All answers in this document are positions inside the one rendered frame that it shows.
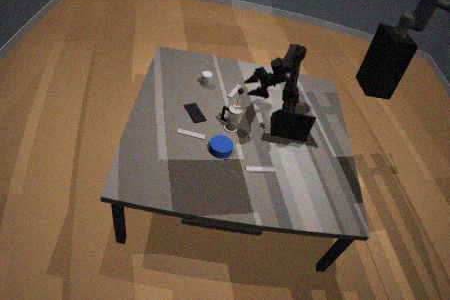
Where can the french press coffee maker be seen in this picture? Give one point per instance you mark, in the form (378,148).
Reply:
(233,116)

